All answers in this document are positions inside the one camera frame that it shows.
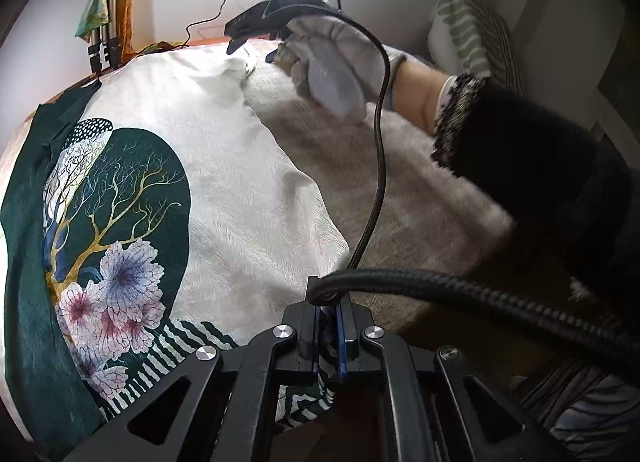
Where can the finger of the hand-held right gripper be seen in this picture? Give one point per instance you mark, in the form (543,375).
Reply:
(273,55)
(234,44)

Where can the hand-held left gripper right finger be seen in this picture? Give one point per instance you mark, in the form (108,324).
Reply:
(343,344)

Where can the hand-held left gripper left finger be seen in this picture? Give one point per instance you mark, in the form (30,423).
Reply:
(312,339)

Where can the white green floral printed garment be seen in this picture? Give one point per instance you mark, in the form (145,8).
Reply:
(225,182)

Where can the person's right forearm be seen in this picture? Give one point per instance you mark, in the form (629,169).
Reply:
(525,162)

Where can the person's right hand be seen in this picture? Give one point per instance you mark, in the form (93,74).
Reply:
(332,64)

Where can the folded silver tripod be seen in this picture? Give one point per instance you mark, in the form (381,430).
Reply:
(107,17)

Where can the orange green scarf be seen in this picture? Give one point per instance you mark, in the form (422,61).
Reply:
(97,2)

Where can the beige checked blanket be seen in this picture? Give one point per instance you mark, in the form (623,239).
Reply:
(390,202)

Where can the green striped white cushion cover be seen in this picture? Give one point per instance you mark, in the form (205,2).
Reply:
(467,29)

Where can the grey striped cloth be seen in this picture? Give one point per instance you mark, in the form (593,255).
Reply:
(590,412)

